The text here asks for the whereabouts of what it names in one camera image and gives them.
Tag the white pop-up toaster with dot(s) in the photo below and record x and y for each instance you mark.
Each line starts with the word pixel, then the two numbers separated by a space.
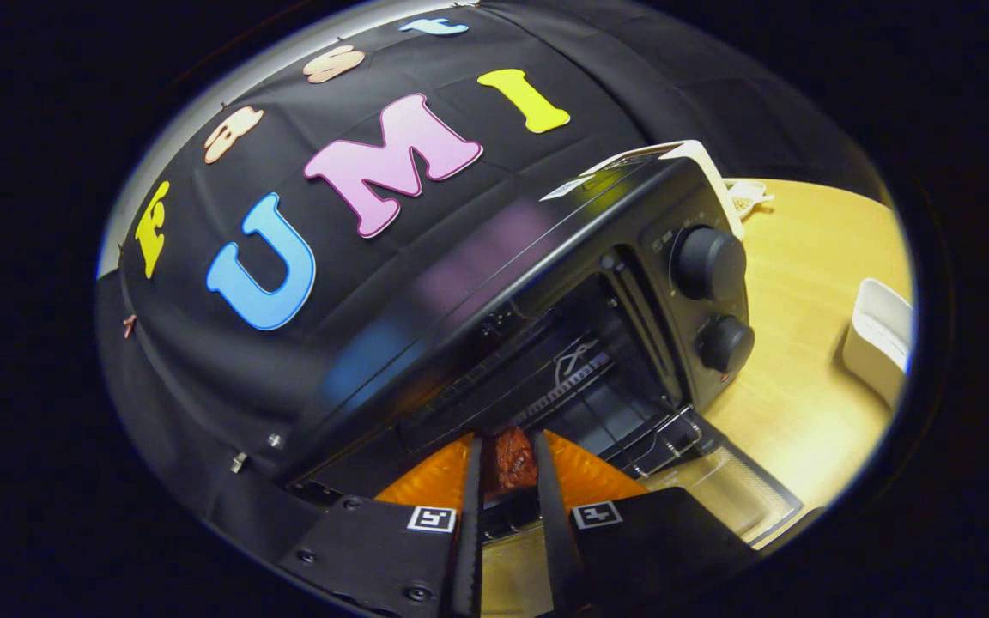
pixel 713 180

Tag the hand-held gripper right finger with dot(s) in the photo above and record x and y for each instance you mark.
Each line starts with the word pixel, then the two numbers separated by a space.
pixel 555 532

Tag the black toaster oven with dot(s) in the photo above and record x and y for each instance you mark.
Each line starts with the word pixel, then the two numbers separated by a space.
pixel 503 275

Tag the white dish with green beans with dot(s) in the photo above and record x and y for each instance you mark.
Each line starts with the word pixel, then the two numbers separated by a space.
pixel 748 202

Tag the white rectangular container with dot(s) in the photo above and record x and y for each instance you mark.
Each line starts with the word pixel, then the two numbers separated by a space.
pixel 876 343

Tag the brown meat piece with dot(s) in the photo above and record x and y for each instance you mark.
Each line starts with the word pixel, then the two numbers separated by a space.
pixel 512 459

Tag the pink clip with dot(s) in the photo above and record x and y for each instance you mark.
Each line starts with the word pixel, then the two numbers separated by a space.
pixel 129 326

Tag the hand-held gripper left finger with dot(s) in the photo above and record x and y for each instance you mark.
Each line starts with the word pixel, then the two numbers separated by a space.
pixel 469 532

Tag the silver clip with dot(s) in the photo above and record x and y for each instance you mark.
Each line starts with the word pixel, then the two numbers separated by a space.
pixel 238 463

